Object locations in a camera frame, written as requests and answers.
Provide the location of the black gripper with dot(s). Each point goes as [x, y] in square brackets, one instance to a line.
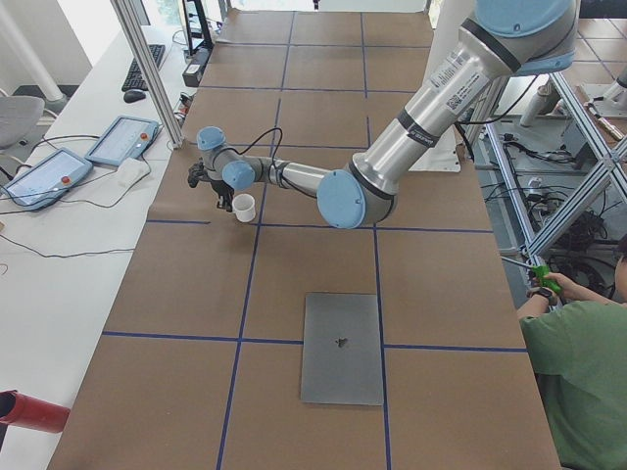
[218, 188]

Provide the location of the white cup with handle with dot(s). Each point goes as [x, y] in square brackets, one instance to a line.
[244, 207]

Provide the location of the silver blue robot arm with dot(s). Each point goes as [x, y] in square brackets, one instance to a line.
[498, 39]

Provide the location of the silver closed laptop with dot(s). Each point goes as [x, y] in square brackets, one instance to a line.
[341, 352]

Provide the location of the person's hand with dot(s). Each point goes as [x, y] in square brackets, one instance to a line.
[556, 283]

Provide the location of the white cloth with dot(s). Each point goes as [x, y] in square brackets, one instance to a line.
[131, 171]

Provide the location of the blue teach pendant far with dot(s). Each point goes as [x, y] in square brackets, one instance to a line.
[126, 138]

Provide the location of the blue teach pendant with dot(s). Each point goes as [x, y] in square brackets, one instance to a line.
[46, 182]
[126, 138]

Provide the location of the black power box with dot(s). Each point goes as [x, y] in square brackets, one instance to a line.
[194, 71]

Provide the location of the black computer mouse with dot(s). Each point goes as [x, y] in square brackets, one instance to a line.
[133, 95]

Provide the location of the blue teach pendant near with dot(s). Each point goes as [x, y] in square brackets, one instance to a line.
[46, 182]

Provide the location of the grey office chair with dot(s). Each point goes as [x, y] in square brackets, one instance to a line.
[19, 115]

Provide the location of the red cylinder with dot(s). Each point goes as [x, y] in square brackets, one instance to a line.
[31, 413]

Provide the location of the person in green shirt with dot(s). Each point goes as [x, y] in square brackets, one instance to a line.
[578, 353]

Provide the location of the aluminium frame post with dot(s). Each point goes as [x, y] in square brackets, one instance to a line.
[133, 32]

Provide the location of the green handled tool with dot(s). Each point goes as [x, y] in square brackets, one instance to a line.
[535, 271]

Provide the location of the aluminium frame rack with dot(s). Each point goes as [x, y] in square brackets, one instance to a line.
[560, 151]

